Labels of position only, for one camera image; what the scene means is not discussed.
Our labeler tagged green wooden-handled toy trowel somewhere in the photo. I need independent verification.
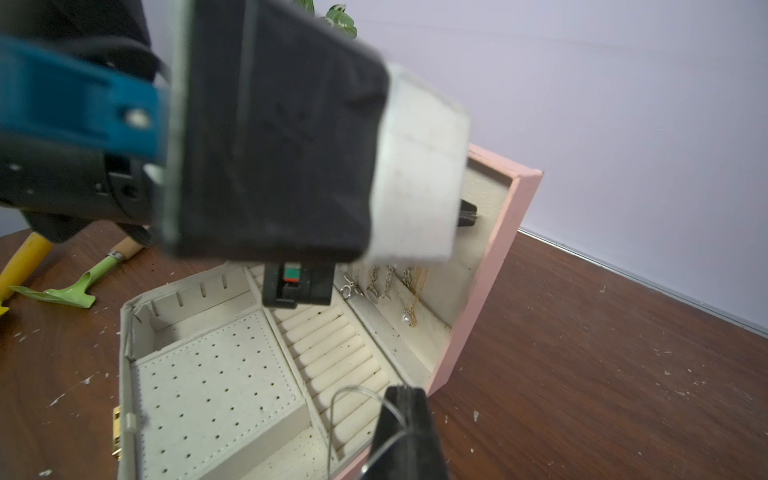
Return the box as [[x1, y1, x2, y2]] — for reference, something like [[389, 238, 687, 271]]
[[10, 237, 143, 309]]

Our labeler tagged silver disc pendant necklace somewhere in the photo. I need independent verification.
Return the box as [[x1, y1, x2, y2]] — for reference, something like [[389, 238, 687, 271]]
[[365, 265, 397, 304]]

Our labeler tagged yellow toy shovel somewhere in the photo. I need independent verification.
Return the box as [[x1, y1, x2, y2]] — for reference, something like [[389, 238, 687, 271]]
[[1, 232, 54, 315]]

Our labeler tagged potted plant pink vase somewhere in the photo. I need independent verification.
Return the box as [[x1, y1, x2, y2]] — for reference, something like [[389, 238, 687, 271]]
[[292, 0, 358, 38]]

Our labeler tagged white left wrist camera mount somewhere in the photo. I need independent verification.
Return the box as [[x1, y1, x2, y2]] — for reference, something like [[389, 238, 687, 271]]
[[156, 1, 471, 264]]

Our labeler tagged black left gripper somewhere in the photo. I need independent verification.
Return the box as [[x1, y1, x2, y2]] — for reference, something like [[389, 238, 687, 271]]
[[261, 197, 479, 310]]

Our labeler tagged gold pearl pendant necklace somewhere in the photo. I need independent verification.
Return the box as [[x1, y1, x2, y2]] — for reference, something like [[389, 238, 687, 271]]
[[400, 266, 430, 328]]

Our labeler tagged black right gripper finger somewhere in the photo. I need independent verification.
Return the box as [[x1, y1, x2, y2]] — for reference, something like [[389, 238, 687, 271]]
[[361, 385, 449, 480]]

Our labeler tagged thin silver necklace chain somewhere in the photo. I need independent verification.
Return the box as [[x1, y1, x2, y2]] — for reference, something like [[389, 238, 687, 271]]
[[325, 385, 415, 480]]

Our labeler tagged pink jewelry box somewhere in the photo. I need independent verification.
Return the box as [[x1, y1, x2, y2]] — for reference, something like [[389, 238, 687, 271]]
[[113, 146, 542, 479]]

